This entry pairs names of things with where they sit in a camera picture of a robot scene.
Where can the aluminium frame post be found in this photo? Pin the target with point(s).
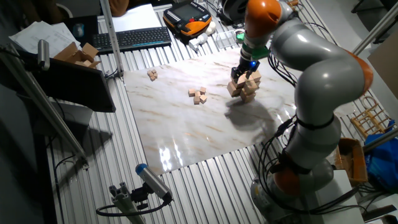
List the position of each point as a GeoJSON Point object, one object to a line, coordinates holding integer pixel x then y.
{"type": "Point", "coordinates": [382, 140]}
{"type": "Point", "coordinates": [62, 132]}
{"type": "Point", "coordinates": [111, 37]}
{"type": "Point", "coordinates": [376, 29]}

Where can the black monitor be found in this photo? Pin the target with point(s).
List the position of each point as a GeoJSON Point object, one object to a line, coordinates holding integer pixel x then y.
{"type": "Point", "coordinates": [71, 87]}

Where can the black computer keyboard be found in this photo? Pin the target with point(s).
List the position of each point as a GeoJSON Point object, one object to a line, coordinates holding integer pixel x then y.
{"type": "Point", "coordinates": [130, 39]}

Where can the black filament spool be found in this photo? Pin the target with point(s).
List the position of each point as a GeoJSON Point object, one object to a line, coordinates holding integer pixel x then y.
{"type": "Point", "coordinates": [233, 11]}

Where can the white marble pattern mat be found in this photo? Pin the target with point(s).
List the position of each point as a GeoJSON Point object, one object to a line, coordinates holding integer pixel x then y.
{"type": "Point", "coordinates": [186, 130]}

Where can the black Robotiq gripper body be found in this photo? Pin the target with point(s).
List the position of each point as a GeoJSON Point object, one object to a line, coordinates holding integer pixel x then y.
{"type": "Point", "coordinates": [247, 66]}

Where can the blank white paper pad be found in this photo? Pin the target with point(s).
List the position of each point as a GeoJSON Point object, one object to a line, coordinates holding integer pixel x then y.
{"type": "Point", "coordinates": [136, 18]}

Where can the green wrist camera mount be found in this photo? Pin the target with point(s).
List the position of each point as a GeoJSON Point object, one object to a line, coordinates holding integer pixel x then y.
{"type": "Point", "coordinates": [259, 53]}

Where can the large wooden cube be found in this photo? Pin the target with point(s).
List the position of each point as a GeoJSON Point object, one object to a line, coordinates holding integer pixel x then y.
{"type": "Point", "coordinates": [247, 97]}
{"type": "Point", "coordinates": [233, 89]}
{"type": "Point", "coordinates": [256, 75]}
{"type": "Point", "coordinates": [250, 87]}
{"type": "Point", "coordinates": [240, 83]}

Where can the round metal tin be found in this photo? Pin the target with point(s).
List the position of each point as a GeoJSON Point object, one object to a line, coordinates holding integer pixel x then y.
{"type": "Point", "coordinates": [237, 31]}

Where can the white egg-shaped object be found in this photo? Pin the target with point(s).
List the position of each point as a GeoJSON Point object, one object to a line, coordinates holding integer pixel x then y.
{"type": "Point", "coordinates": [211, 28]}

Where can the blue bag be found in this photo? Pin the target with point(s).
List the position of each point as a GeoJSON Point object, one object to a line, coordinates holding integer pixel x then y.
{"type": "Point", "coordinates": [384, 161]}

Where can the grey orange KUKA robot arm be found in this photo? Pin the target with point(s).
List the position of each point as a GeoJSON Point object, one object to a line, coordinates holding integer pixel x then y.
{"type": "Point", "coordinates": [326, 77]}

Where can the short aluminium profile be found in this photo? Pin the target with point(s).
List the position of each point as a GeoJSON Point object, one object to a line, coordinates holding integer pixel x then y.
{"type": "Point", "coordinates": [124, 202]}

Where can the brown cardboard box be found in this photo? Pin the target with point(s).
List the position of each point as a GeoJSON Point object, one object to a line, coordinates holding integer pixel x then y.
{"type": "Point", "coordinates": [351, 161]}

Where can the black camera bracket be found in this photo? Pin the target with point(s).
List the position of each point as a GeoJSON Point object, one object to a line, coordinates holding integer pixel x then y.
{"type": "Point", "coordinates": [140, 196]}

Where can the orange black teach pendant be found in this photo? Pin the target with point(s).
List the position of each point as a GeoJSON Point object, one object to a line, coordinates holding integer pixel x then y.
{"type": "Point", "coordinates": [186, 15]}

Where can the black mouse pad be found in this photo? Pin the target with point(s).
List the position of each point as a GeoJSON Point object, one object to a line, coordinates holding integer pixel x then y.
{"type": "Point", "coordinates": [90, 28]}

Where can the wooden rack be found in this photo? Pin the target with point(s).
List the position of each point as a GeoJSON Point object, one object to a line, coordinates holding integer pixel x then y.
{"type": "Point", "coordinates": [370, 117]}

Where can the white power adapter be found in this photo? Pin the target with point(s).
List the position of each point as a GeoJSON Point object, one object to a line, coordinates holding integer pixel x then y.
{"type": "Point", "coordinates": [199, 40]}

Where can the white printed paper sheet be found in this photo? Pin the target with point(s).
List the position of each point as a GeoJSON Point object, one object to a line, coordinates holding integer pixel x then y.
{"type": "Point", "coordinates": [70, 35]}
{"type": "Point", "coordinates": [37, 37]}

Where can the open cardboard box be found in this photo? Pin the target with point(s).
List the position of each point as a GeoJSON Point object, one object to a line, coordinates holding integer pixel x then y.
{"type": "Point", "coordinates": [71, 54]}

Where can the clear plastic box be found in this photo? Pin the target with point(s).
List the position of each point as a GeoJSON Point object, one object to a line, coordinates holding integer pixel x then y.
{"type": "Point", "coordinates": [225, 40]}

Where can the grey computer mouse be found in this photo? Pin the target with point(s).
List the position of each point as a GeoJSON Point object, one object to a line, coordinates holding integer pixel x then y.
{"type": "Point", "coordinates": [78, 30]}

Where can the brown cardboard panel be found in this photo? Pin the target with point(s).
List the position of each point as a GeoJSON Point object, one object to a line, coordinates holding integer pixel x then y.
{"type": "Point", "coordinates": [385, 65]}

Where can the silver cylindrical camera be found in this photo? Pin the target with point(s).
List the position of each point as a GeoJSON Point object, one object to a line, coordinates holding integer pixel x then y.
{"type": "Point", "coordinates": [43, 54]}

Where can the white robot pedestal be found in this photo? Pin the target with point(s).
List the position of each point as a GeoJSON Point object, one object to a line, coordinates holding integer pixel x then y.
{"type": "Point", "coordinates": [339, 199]}

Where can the silver camera with blue end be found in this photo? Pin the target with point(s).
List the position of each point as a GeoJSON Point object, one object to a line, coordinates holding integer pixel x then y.
{"type": "Point", "coordinates": [154, 182]}

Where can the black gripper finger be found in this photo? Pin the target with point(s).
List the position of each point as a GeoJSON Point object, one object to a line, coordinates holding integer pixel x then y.
{"type": "Point", "coordinates": [235, 74]}
{"type": "Point", "coordinates": [248, 74]}

